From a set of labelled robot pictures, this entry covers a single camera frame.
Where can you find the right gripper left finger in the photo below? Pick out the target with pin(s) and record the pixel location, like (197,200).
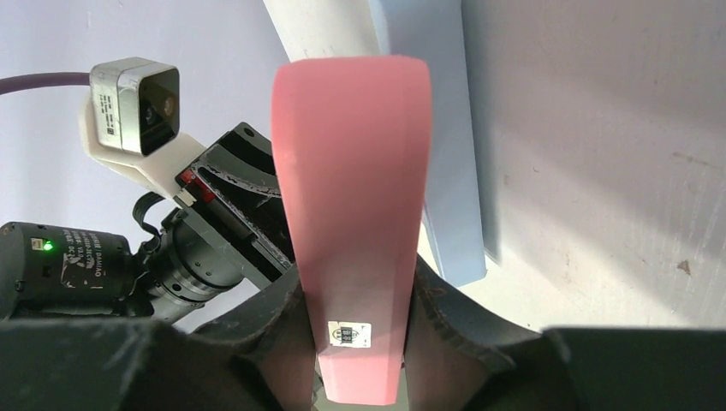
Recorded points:
(258,356)

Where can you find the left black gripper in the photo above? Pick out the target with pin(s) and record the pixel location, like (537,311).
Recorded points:
(236,205)

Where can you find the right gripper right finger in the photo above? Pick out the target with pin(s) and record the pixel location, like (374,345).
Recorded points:
(461,356)

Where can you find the pink power strip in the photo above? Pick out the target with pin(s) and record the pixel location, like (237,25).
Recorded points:
(351,140)

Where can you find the light blue power strip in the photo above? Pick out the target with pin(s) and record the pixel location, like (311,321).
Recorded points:
(433,31)

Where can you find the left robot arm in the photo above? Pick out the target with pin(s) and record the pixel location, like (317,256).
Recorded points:
(50,271)

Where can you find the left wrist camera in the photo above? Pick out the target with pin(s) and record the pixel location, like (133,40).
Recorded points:
(131,123)

